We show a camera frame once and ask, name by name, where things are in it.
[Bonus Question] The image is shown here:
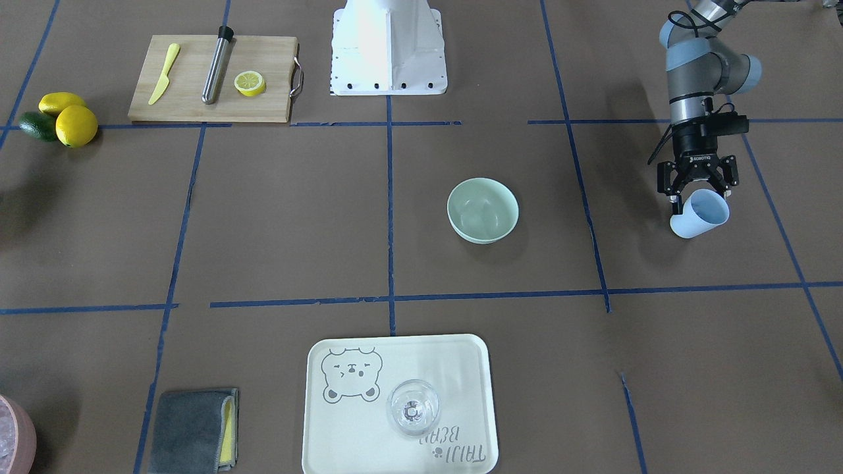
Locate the clear wine glass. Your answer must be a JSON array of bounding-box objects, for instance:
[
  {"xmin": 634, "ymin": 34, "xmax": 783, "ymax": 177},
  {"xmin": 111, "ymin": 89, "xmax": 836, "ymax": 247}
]
[{"xmin": 387, "ymin": 380, "xmax": 441, "ymax": 437}]

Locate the grey folded cloth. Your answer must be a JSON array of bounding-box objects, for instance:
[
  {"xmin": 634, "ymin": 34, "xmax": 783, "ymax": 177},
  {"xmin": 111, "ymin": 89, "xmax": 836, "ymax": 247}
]
[{"xmin": 148, "ymin": 387, "xmax": 240, "ymax": 473}]

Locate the half lemon slice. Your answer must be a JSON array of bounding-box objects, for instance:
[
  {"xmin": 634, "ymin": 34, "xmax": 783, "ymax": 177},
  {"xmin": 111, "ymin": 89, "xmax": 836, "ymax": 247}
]
[{"xmin": 234, "ymin": 71, "xmax": 266, "ymax": 97}]

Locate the pink bowl with ice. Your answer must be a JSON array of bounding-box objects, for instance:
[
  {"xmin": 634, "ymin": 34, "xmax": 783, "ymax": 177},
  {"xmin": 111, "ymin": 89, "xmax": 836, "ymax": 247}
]
[{"xmin": 1, "ymin": 395, "xmax": 37, "ymax": 473}]

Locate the wooden cutting board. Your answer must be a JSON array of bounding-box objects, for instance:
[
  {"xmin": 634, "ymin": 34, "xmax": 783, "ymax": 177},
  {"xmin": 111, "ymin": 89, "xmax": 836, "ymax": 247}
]
[{"xmin": 128, "ymin": 35, "xmax": 305, "ymax": 124}]

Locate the green lime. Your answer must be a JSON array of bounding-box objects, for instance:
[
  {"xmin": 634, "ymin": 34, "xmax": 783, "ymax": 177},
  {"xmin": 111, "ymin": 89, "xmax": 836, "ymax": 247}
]
[{"xmin": 18, "ymin": 111, "xmax": 58, "ymax": 143}]

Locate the yellow lemon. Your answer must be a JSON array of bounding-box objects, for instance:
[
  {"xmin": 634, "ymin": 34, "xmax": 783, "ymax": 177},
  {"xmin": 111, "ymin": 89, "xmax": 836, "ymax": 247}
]
[
  {"xmin": 38, "ymin": 91, "xmax": 87, "ymax": 117},
  {"xmin": 55, "ymin": 105, "xmax": 99, "ymax": 148}
]

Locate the cream bear tray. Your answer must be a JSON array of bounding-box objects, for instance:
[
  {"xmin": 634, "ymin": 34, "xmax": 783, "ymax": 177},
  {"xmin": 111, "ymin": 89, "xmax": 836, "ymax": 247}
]
[{"xmin": 302, "ymin": 334, "xmax": 499, "ymax": 473}]

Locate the light blue plastic cup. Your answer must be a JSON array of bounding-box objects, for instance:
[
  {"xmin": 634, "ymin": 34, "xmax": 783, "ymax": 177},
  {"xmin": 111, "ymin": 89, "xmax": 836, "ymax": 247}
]
[{"xmin": 670, "ymin": 189, "xmax": 730, "ymax": 239}]

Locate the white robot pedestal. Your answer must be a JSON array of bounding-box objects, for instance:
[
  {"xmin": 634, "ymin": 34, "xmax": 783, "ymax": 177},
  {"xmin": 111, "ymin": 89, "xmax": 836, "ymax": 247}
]
[{"xmin": 329, "ymin": 1, "xmax": 449, "ymax": 96}]

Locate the green ceramic bowl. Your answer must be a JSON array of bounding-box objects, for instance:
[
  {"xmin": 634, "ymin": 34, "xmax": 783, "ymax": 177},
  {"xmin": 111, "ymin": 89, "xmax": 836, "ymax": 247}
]
[{"xmin": 446, "ymin": 177, "xmax": 520, "ymax": 245}]

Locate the yellow plastic knife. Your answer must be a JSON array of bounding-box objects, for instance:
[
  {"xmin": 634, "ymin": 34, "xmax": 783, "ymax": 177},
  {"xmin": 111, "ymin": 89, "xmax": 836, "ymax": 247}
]
[{"xmin": 148, "ymin": 43, "xmax": 181, "ymax": 105}]

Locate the steel muddler black tip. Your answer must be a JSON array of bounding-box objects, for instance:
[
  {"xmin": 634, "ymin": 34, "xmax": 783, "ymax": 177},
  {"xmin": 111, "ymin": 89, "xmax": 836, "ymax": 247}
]
[{"xmin": 202, "ymin": 25, "xmax": 234, "ymax": 105}]

